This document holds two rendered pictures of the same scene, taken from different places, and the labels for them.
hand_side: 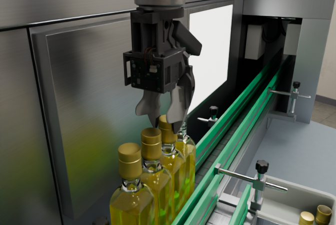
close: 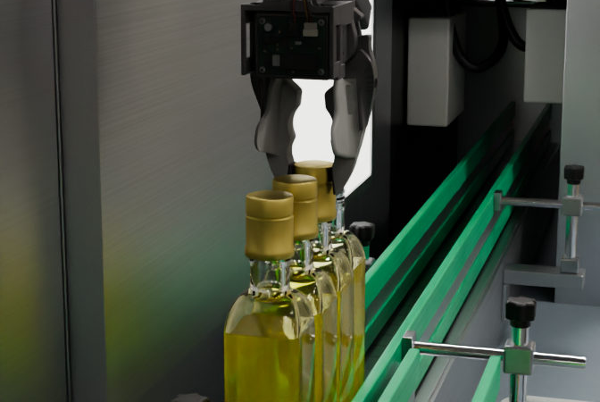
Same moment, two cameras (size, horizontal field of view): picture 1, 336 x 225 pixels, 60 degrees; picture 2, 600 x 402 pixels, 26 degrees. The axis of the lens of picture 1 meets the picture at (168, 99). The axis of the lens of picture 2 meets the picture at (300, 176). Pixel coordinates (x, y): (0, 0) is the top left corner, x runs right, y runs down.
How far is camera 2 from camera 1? 0.56 m
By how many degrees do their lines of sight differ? 16
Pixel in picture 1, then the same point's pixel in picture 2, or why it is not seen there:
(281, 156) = (558, 386)
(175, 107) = (343, 122)
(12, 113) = (25, 129)
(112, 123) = (166, 201)
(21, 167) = (27, 259)
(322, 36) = not seen: outside the picture
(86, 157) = (129, 267)
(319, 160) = not seen: outside the picture
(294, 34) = (550, 40)
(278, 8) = not seen: outside the picture
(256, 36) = (438, 52)
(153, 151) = (305, 219)
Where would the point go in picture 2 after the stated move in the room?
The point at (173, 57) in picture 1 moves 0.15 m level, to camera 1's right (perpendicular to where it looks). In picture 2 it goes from (344, 9) to (536, 5)
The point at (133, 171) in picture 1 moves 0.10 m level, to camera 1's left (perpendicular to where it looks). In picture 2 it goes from (282, 241) to (139, 249)
